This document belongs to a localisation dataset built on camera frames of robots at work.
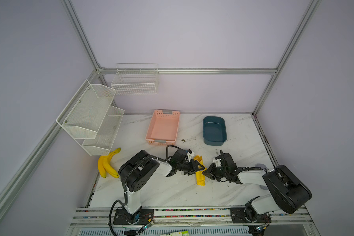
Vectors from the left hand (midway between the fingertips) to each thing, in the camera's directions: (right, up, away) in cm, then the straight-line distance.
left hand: (201, 170), depth 86 cm
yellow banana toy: (-58, +3, -1) cm, 58 cm away
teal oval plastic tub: (+13, +24, +23) cm, 35 cm away
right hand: (0, -2, 0) cm, 2 cm away
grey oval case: (+38, +2, +4) cm, 38 cm away
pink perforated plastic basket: (-26, +25, +26) cm, 45 cm away
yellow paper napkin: (-1, -4, -2) cm, 4 cm away
